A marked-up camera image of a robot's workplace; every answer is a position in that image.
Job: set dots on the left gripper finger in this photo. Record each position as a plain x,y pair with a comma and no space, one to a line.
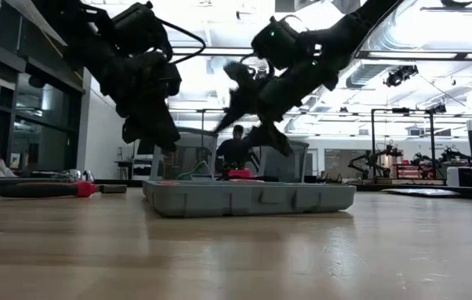
165,133
138,131

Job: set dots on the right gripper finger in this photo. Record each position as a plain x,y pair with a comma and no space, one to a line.
246,87
275,139

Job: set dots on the grey plastic tool case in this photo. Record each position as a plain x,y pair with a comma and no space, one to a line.
240,200

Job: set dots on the black red-tipped long tool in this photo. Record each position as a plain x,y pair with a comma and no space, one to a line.
40,190

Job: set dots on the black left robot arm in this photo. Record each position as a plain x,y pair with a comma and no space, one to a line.
86,33

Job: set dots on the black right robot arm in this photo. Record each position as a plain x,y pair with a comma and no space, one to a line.
357,25

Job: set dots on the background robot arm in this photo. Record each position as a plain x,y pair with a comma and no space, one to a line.
453,156
371,160

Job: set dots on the black tool in case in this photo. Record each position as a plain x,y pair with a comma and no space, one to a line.
277,41

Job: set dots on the dark desk monitor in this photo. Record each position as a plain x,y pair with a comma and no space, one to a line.
145,146

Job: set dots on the person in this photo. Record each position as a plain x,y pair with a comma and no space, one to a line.
232,152

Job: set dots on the red plastic object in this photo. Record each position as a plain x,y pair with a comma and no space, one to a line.
240,174

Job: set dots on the shiny metal object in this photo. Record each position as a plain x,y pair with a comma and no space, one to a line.
75,175

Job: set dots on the red storage rack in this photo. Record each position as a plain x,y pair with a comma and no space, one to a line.
407,171

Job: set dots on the black flat rectangular bar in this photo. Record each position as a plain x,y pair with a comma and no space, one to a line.
423,192

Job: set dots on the white box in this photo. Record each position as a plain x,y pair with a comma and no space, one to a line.
459,177

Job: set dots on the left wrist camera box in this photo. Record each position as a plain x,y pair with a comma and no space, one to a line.
140,29

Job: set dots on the black ceiling camera cluster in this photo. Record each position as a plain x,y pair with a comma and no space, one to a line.
400,76

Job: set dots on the silver ventilation duct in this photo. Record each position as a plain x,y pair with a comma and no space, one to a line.
419,25

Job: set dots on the black stand-mounted camera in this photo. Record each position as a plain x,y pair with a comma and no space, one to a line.
438,109

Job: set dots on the black stand frame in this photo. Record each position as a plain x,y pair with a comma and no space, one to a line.
432,137

